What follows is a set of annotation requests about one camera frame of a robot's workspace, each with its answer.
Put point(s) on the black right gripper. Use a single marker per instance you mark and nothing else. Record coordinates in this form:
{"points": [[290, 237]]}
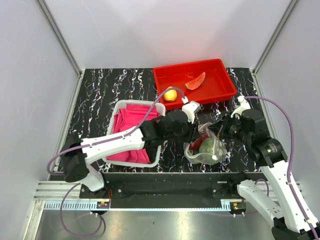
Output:
{"points": [[216, 127]]}

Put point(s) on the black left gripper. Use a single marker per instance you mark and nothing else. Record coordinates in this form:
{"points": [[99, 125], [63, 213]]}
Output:
{"points": [[192, 129]]}

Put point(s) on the clear zip top bag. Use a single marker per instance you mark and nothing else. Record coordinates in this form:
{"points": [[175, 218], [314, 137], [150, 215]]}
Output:
{"points": [[194, 157]]}

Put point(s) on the yellow fake fruit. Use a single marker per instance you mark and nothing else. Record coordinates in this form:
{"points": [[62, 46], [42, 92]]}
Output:
{"points": [[171, 95]]}

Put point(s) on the red fake food piece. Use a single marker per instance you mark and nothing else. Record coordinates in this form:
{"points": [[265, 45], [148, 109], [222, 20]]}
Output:
{"points": [[196, 82]]}

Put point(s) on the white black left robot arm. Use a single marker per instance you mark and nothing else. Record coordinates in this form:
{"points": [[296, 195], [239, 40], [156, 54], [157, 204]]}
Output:
{"points": [[77, 157]]}

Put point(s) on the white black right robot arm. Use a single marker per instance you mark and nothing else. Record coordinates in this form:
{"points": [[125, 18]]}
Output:
{"points": [[289, 217]]}

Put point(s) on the purple fake grapes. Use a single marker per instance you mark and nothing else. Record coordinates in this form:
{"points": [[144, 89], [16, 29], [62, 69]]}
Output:
{"points": [[196, 144]]}

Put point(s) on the green fake vegetable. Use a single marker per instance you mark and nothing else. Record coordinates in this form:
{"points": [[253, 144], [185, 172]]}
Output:
{"points": [[210, 146]]}

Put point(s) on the red plastic tray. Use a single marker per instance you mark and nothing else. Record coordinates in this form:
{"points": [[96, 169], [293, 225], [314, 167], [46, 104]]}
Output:
{"points": [[216, 87]]}

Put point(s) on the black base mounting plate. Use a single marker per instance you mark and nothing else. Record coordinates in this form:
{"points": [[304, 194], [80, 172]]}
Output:
{"points": [[200, 191]]}

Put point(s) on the pink cloth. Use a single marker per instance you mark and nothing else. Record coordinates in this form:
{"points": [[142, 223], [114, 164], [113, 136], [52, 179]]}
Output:
{"points": [[127, 118]]}

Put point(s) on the white perforated plastic basket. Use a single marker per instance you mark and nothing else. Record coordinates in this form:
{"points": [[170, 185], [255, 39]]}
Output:
{"points": [[153, 153]]}

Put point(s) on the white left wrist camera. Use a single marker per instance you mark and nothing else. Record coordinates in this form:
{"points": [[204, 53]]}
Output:
{"points": [[190, 108]]}

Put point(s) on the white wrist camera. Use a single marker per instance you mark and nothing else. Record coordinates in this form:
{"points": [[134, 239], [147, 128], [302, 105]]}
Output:
{"points": [[243, 105], [190, 108]]}

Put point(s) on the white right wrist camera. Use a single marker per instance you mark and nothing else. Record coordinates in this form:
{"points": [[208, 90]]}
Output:
{"points": [[243, 105]]}

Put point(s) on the aluminium frame rail right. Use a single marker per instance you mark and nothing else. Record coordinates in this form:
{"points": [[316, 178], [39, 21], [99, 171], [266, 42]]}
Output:
{"points": [[276, 33]]}

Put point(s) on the aluminium frame rail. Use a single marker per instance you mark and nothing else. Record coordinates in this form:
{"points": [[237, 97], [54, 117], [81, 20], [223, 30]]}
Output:
{"points": [[59, 37], [276, 33]]}

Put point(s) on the aluminium frame rail left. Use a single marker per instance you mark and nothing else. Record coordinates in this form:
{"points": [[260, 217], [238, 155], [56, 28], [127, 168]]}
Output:
{"points": [[59, 37]]}

